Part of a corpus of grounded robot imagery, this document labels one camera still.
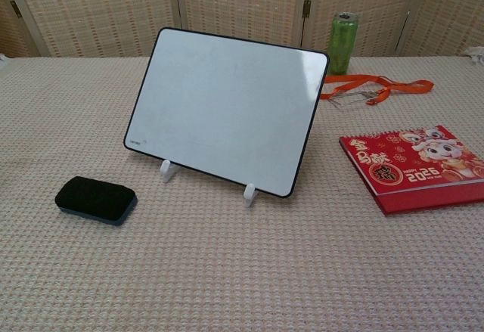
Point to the white plastic board stand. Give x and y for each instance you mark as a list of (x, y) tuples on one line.
[(249, 194)]

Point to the black board eraser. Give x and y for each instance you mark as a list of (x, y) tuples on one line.
[(92, 199)]

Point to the green drink can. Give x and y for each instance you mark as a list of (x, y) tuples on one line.
[(343, 44)]

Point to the white board with black frame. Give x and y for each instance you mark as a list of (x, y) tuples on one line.
[(227, 109)]

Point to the red 2026 desk calendar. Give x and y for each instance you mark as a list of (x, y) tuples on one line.
[(412, 165)]

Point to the beige woven tablecloth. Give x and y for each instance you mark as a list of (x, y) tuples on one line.
[(242, 256)]

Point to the woven folding screen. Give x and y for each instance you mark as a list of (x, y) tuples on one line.
[(242, 7)]

